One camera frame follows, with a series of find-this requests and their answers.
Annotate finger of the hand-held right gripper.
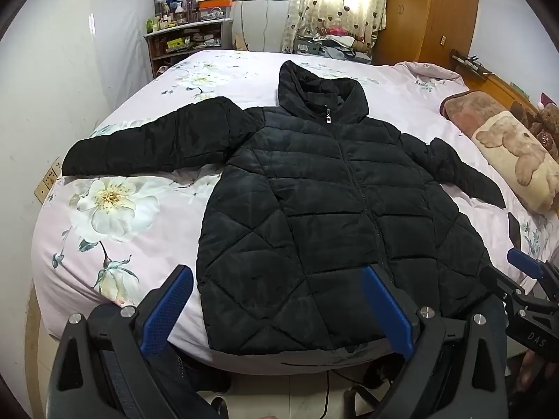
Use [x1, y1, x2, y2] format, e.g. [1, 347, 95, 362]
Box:
[479, 265, 531, 315]
[507, 248, 559, 297]

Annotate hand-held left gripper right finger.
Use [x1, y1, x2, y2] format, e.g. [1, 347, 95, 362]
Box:
[362, 264, 509, 419]

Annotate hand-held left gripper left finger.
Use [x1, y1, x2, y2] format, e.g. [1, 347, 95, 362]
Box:
[48, 264, 195, 419]

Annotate black puffer jacket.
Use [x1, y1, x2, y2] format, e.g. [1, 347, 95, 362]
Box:
[61, 60, 507, 356]

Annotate pile of clothes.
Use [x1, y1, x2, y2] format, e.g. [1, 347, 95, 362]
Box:
[292, 26, 374, 64]

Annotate person's right hand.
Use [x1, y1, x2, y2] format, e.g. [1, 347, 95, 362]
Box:
[517, 351, 551, 398]

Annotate person's dark trousers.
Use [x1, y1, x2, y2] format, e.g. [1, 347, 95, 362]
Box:
[168, 345, 232, 419]

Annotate bed with floral sheet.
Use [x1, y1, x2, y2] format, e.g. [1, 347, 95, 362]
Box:
[30, 48, 559, 376]

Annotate bear print pillow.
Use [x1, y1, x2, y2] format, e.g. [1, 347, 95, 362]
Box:
[469, 111, 559, 214]

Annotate brown teddy bear toy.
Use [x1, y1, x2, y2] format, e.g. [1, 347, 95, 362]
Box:
[511, 94, 559, 162]

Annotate brown wooden headboard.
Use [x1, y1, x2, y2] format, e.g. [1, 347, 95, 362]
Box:
[439, 91, 514, 134]

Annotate wooden wardrobe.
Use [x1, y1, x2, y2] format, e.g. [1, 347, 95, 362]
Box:
[371, 0, 481, 68]

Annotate cluttered shelf unit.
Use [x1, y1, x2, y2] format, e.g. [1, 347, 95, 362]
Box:
[143, 18, 234, 80]

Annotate group of bottles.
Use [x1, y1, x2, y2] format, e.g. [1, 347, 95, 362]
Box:
[146, 0, 197, 31]

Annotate heart print curtain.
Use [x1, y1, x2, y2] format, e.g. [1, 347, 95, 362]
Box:
[279, 0, 391, 55]

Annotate black floor cable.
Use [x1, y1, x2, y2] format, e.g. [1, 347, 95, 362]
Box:
[321, 369, 363, 419]

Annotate wall socket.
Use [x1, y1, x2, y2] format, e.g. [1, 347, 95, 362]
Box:
[34, 156, 64, 205]

